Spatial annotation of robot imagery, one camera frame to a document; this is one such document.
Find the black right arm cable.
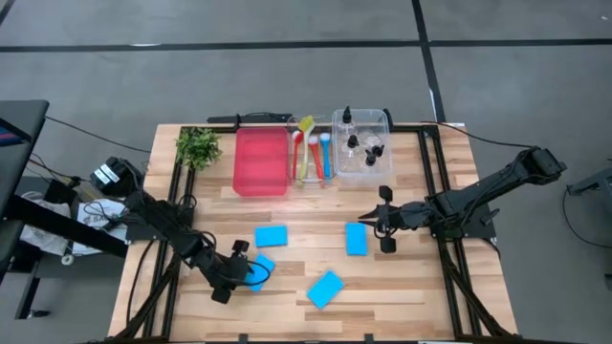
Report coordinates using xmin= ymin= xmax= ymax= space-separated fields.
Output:
xmin=419 ymin=119 xmax=536 ymax=150

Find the white printed bag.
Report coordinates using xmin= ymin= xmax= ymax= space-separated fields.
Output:
xmin=71 ymin=196 xmax=131 ymax=257

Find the red translucent plastic bin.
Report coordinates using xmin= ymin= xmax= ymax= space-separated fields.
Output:
xmin=231 ymin=126 xmax=291 ymax=198

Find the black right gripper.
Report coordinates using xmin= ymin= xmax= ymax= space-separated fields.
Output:
xmin=358 ymin=184 xmax=430 ymax=255

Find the black floor cable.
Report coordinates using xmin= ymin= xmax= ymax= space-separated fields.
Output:
xmin=45 ymin=116 xmax=152 ymax=155

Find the green plant in white pot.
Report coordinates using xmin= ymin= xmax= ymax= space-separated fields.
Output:
xmin=174 ymin=127 xmax=224 ymax=172

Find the narrow clear plastic bin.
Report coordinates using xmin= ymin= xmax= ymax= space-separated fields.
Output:
xmin=286 ymin=114 xmax=339 ymax=187

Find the black power strip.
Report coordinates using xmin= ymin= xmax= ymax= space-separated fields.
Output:
xmin=207 ymin=112 xmax=294 ymax=126

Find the blue cellulose sponge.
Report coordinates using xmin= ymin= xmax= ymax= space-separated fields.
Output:
xmin=243 ymin=252 xmax=277 ymax=293
xmin=305 ymin=269 xmax=346 ymax=311
xmin=344 ymin=222 xmax=369 ymax=257
xmin=253 ymin=225 xmax=290 ymax=248

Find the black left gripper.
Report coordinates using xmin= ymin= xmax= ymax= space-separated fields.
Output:
xmin=205 ymin=239 xmax=260 ymax=306

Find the black aluminium rig frame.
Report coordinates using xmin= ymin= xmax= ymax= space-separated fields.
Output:
xmin=112 ymin=122 xmax=515 ymax=344

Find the blue dish brush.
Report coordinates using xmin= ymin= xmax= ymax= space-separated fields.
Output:
xmin=318 ymin=132 xmax=333 ymax=181

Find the large clear plastic bin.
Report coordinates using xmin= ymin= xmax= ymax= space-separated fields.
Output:
xmin=332 ymin=108 xmax=394 ymax=185

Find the black desk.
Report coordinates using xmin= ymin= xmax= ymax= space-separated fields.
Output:
xmin=0 ymin=98 xmax=130 ymax=321

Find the grey crumpled bag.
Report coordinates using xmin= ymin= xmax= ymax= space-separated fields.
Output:
xmin=18 ymin=190 xmax=73 ymax=257

